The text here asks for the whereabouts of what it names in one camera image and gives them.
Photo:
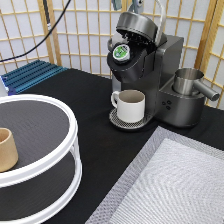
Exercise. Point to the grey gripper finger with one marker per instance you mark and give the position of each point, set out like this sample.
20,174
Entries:
136,6
117,5

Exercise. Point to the white green coffee pod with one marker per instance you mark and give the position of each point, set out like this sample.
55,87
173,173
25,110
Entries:
121,53

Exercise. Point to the grey coffee machine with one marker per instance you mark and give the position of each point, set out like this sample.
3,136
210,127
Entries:
154,59

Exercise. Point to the wooden shoji folding screen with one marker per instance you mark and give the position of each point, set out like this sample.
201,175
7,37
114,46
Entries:
74,34

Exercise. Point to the steel milk frother jug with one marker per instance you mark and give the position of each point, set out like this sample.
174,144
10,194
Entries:
189,80

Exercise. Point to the white ceramic mug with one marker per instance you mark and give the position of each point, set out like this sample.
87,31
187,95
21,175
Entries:
130,105

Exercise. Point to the blue ridged metal rack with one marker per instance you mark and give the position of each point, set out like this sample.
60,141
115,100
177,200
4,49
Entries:
30,75

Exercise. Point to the white two-tier round shelf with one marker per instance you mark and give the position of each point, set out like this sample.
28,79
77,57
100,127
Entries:
49,168

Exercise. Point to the grey woven placemat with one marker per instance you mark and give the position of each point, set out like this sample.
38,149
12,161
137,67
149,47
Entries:
172,180

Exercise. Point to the tan wooden cup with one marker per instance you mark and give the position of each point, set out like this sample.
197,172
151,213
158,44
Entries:
8,150

